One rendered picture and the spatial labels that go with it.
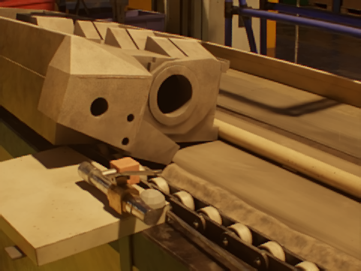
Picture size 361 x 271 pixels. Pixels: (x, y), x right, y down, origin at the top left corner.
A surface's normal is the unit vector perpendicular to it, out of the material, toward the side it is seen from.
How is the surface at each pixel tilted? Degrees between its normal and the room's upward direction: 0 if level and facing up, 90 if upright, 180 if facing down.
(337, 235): 0
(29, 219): 0
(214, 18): 90
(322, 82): 90
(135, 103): 90
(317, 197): 0
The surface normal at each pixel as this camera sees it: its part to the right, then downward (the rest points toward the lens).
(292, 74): -0.81, 0.19
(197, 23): 0.68, 0.25
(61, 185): 0.01, -0.94
